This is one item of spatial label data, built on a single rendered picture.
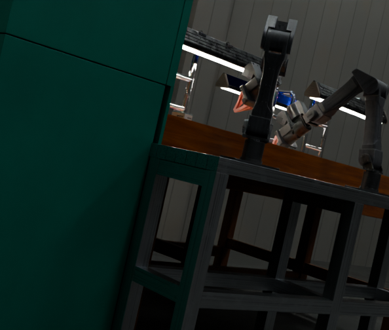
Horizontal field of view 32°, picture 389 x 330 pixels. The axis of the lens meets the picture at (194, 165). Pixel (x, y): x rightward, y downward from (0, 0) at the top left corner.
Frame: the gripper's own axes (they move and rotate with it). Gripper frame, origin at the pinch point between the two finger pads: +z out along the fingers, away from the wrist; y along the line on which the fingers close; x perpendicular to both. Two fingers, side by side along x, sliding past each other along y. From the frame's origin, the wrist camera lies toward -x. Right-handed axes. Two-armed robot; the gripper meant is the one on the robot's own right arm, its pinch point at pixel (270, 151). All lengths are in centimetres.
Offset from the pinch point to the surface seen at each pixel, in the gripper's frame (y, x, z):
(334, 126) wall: -305, -164, 109
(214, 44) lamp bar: 37, -29, -17
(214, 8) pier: -130, -205, 74
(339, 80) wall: -298, -194, 82
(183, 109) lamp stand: 29.6, -22.6, 11.9
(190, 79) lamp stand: 29.3, -31.6, 3.8
